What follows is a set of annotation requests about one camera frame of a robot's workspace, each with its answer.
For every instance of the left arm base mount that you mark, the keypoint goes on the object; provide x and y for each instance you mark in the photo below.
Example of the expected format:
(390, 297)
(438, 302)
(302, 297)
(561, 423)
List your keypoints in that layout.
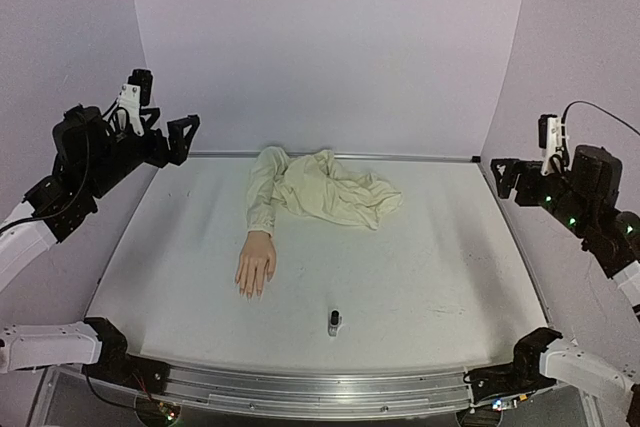
(117, 366)

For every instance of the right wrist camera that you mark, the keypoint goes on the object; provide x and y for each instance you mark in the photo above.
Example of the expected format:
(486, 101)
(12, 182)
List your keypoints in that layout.
(553, 142)

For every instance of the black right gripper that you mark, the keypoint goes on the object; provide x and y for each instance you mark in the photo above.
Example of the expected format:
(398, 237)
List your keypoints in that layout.
(523, 183)

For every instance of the clear glitter nail polish bottle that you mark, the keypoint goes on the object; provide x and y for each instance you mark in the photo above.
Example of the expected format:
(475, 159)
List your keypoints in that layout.
(332, 331)

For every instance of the aluminium front rail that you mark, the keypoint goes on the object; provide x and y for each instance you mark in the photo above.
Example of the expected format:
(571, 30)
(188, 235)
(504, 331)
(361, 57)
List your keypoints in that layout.
(202, 395)

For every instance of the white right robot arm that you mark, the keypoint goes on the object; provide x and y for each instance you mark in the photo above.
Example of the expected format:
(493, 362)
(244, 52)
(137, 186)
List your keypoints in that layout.
(583, 199)

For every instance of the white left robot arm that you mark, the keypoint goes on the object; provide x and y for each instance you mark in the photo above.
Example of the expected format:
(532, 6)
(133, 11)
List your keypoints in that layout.
(50, 212)

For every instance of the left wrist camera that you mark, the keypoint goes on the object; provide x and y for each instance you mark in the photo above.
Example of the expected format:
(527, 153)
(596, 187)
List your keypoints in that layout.
(134, 94)

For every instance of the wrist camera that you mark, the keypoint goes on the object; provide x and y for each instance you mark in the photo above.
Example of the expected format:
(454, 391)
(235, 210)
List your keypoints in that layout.
(134, 94)
(553, 142)

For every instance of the cream cloth garment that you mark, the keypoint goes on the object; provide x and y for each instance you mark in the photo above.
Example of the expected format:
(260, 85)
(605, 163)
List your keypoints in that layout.
(318, 186)

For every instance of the mannequin hand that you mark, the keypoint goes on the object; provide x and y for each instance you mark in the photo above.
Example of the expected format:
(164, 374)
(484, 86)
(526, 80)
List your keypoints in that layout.
(257, 264)

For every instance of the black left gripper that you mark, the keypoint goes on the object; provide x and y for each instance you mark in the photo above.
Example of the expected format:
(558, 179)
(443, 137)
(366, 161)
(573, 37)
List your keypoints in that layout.
(179, 148)

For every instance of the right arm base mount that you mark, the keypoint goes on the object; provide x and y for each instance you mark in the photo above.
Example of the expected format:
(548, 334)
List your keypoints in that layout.
(520, 376)

